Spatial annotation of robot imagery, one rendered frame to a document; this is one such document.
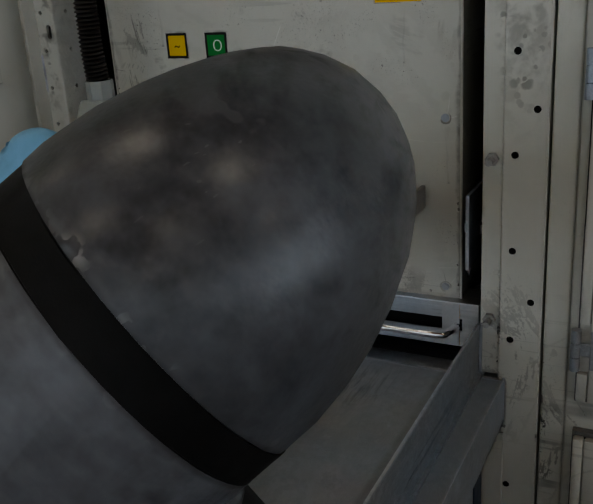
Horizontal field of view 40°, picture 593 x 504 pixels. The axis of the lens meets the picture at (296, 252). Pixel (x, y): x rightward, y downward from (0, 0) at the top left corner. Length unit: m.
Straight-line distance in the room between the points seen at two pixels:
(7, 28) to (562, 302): 0.80
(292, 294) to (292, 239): 0.01
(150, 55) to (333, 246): 0.94
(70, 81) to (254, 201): 1.01
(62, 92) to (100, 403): 1.01
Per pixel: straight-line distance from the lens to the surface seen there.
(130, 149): 0.21
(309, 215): 0.21
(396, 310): 1.06
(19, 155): 0.67
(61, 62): 1.19
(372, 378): 1.02
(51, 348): 0.20
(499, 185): 0.93
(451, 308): 1.03
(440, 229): 1.01
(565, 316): 0.97
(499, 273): 0.97
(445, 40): 0.96
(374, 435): 0.91
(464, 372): 0.95
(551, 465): 1.07
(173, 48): 1.12
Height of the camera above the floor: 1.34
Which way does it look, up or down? 20 degrees down
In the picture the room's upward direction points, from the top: 4 degrees counter-clockwise
